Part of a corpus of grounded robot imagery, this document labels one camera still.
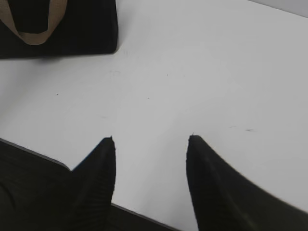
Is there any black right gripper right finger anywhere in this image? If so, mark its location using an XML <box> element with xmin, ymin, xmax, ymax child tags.
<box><xmin>186</xmin><ymin>135</ymin><xmax>308</xmax><ymax>231</ymax></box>

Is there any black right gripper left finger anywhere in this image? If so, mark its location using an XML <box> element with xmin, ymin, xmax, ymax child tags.
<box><xmin>55</xmin><ymin>137</ymin><xmax>116</xmax><ymax>231</ymax></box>

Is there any black bag with tan handles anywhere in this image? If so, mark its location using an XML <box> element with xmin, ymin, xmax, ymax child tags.
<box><xmin>0</xmin><ymin>0</ymin><xmax>118</xmax><ymax>59</ymax></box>

